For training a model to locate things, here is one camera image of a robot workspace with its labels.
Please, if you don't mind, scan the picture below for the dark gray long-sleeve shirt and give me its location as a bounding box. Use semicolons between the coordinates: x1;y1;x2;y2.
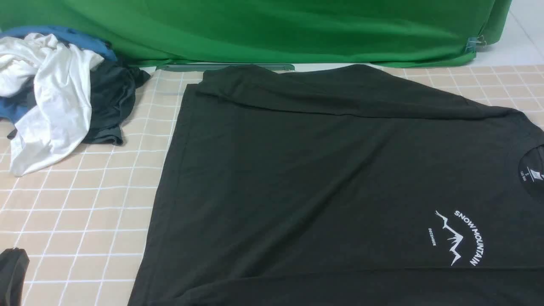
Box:
128;65;544;306

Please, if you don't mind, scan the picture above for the dark gray crumpled garment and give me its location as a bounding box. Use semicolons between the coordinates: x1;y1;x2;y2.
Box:
0;60;151;146

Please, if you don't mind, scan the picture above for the green backdrop cloth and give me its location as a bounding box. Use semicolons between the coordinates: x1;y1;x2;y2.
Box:
1;0;511;68

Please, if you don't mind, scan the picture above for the beige checkered tablecloth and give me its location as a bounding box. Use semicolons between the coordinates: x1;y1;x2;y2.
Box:
1;66;543;306

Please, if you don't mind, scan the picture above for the metal binder clip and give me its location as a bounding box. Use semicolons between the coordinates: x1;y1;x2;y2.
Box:
465;35;487;54

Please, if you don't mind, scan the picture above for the white crumpled garment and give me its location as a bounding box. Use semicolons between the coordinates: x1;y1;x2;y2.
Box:
0;33;104;177

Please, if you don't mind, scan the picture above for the blue crumpled garment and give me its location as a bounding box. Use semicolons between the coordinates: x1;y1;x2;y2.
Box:
0;25;117;123

